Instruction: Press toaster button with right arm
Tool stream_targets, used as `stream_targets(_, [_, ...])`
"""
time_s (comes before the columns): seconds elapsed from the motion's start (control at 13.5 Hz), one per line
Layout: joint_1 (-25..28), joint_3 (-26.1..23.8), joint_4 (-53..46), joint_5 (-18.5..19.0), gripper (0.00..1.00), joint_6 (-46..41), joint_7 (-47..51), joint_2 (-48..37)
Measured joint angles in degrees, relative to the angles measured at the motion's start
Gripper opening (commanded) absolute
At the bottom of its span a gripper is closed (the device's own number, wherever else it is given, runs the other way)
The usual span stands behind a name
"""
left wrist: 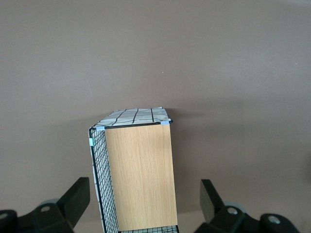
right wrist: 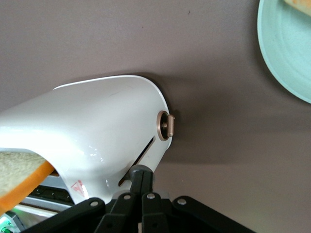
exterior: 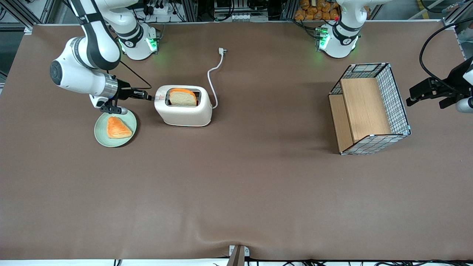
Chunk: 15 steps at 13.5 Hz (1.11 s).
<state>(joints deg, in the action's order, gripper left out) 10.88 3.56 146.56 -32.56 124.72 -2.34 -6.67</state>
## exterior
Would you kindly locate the light wooden step shelf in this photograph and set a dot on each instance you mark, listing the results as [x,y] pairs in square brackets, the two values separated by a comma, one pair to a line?
[364,107]

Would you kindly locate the white two-slot toaster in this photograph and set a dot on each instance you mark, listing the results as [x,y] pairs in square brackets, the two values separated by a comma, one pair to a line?
[184,114]

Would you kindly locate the orange triangular pastry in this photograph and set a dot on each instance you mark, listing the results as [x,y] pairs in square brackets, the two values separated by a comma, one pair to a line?
[117,128]

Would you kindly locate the pale green plate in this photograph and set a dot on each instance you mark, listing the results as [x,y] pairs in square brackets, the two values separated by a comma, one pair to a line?
[115,142]

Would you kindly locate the bag of orange buns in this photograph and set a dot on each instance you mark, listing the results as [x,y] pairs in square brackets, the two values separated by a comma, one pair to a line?
[316,11]

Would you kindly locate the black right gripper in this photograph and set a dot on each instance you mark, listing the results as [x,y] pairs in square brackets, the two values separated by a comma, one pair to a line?
[124,92]

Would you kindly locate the white power strip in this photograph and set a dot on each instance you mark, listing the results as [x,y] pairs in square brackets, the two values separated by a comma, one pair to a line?
[159,8]

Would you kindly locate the toast bread slice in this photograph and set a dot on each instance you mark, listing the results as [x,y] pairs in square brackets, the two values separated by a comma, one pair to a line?
[181,98]

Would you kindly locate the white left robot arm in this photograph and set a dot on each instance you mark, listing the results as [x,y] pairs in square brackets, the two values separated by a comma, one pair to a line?
[342,37]

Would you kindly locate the metal table edge bracket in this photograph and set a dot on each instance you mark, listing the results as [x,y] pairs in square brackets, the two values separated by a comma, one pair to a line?
[238,255]

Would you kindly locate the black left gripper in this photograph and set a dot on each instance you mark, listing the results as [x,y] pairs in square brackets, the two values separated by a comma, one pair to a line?
[453,82]

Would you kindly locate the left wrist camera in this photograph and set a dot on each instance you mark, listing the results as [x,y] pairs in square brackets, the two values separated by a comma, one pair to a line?
[463,105]

